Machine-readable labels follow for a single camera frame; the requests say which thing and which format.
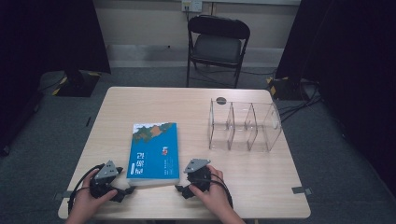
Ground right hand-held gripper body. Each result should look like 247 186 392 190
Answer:
183 158 214 192

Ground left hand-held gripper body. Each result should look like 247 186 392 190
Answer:
89 160 124 200

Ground blue book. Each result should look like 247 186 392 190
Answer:
125 121 181 188

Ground clear acrylic book rack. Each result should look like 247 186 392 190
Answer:
207 97 283 154

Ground person's right hand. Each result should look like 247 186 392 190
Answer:
189 164 234 217

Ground person's left hand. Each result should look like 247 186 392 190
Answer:
72 169 120 219

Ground grey tape strip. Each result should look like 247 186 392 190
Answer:
290 186 313 197
52 190 75 201

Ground black stand base yellow tape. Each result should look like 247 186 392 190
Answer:
265 76 313 102
51 69 103 98

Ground black folding chair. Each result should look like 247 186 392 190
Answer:
185 14 251 89

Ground black curtain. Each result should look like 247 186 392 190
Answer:
0 0 112 157
275 0 396 198

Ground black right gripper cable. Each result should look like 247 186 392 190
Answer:
202 172 234 210

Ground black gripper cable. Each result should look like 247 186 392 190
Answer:
202 172 234 210
67 163 106 217

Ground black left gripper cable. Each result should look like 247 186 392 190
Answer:
67 163 106 217

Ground black floor cables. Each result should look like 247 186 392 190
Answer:
276 79 323 124

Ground white wall outlet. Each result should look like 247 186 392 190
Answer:
181 0 204 14

